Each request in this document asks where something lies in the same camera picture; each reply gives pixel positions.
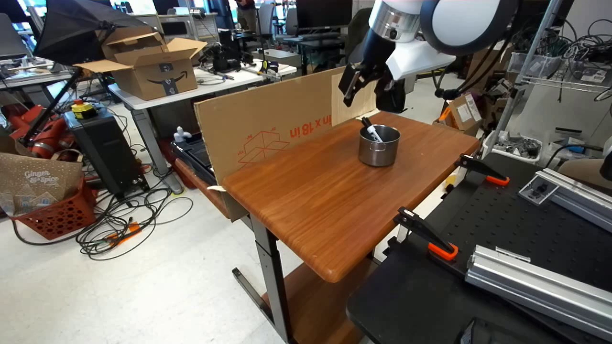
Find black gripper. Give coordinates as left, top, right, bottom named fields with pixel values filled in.
left=336, top=29, right=399, bottom=109

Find black and white marker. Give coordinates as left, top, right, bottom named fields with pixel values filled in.
left=359, top=115, right=385, bottom=146

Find small steel pot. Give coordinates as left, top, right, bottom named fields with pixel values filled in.
left=355, top=123, right=403, bottom=170

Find black computer monitor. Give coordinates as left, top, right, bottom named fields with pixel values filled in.
left=294, top=0, right=353, bottom=31

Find brown cardboard panel red print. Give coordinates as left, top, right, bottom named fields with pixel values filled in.
left=192, top=65, right=378, bottom=188

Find small labelled cardboard box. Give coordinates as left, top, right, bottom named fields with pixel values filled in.
left=437, top=90, right=483, bottom=138

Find black orange bar clamp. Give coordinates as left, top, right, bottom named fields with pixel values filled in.
left=391, top=207, right=460, bottom=266
left=456, top=153, right=512, bottom=190

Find white work table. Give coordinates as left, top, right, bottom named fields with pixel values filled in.
left=102, top=65, right=271, bottom=182

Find low wooden side table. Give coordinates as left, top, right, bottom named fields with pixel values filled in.
left=169, top=134, right=248, bottom=224

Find white spray bottle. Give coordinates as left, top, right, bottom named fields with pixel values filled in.
left=171, top=125, right=192, bottom=146

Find black perforated breadboard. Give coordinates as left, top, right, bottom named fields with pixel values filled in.
left=345, top=151, right=612, bottom=344

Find open smile logo cardboard box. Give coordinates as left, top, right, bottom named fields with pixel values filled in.
left=72, top=27, right=210, bottom=104

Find grey metal table leg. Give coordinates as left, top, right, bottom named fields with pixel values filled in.
left=229, top=216, right=296, bottom=344

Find black box with emergency stop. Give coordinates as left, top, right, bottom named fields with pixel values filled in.
left=62, top=100, right=148, bottom=197

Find black photo softbox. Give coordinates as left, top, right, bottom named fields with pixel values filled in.
left=32, top=0, right=152, bottom=67

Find red plastic basket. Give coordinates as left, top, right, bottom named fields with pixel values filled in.
left=13, top=180, right=97, bottom=243

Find brown paper bag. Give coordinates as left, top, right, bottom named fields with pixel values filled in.
left=0, top=149, right=87, bottom=220

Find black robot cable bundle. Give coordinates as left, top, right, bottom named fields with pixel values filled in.
left=431, top=37, right=519, bottom=102

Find aluminium rail with bracket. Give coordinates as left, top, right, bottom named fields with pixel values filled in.
left=516, top=165, right=612, bottom=235

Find tangled black floor cables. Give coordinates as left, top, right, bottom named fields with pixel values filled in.
left=9, top=182, right=196, bottom=264

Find aluminium extrusion rail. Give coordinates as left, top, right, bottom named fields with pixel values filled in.
left=462, top=243, right=612, bottom=344

